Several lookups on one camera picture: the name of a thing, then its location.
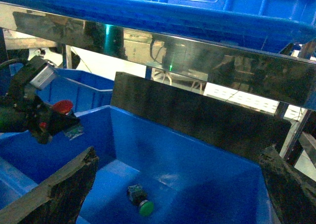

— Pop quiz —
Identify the red mushroom push button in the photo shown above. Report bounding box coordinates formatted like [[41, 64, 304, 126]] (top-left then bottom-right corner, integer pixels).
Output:
[[51, 100, 83, 140]]

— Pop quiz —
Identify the small blue bin behind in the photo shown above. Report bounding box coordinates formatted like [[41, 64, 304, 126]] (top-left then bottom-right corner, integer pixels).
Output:
[[9, 62, 115, 113]]

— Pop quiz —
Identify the black foam divider panel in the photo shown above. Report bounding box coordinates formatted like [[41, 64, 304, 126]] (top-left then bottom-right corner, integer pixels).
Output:
[[111, 72, 291, 162]]

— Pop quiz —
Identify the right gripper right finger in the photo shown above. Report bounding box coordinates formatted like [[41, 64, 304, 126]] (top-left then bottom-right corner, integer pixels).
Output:
[[258, 146, 316, 224]]

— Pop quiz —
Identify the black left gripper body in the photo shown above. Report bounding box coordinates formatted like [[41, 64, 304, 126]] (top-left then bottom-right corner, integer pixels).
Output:
[[0, 55, 81, 145]]

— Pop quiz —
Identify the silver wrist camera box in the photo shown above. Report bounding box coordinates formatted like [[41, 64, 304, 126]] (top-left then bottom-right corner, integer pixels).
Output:
[[29, 64, 58, 90]]

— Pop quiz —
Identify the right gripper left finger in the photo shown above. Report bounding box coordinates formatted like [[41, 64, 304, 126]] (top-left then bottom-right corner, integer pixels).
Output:
[[0, 147, 99, 224]]

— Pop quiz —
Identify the blue target bin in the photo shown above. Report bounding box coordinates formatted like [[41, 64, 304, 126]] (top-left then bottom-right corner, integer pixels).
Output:
[[0, 106, 273, 224]]

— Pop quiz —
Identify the stainless steel shelf front rail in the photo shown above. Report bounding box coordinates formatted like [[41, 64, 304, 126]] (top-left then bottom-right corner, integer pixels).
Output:
[[0, 3, 316, 110]]

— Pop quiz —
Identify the green mushroom push button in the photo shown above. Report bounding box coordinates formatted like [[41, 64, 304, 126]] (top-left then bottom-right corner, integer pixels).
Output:
[[126, 184, 154, 217]]

